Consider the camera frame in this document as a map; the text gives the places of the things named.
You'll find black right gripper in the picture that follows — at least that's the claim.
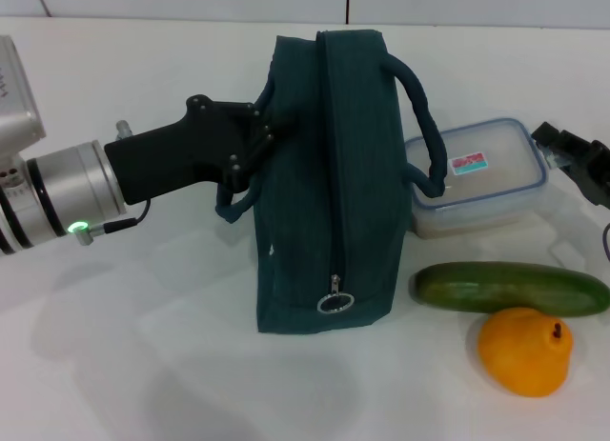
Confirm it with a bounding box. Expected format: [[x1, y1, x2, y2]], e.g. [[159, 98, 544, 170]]
[[531, 121, 610, 207]]

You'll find dark teal fabric lunch bag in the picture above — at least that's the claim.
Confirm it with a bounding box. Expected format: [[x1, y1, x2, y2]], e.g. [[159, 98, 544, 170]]
[[213, 29, 449, 335]]

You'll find clear plastic blue-rimmed food container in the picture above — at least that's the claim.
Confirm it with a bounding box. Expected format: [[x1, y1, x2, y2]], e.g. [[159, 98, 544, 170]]
[[404, 117, 547, 240]]

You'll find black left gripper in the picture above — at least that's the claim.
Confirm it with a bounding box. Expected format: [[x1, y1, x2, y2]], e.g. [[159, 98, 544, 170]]
[[103, 93, 300, 207]]

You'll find green cucumber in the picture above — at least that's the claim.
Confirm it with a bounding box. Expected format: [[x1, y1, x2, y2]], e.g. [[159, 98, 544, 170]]
[[409, 261, 610, 317]]

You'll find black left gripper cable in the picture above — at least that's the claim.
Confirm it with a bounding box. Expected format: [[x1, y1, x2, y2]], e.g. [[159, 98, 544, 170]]
[[88, 197, 153, 235]]

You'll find orange pear-shaped fruit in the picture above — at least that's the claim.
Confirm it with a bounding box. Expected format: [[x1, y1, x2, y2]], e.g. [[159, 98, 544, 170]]
[[478, 307, 575, 397]]

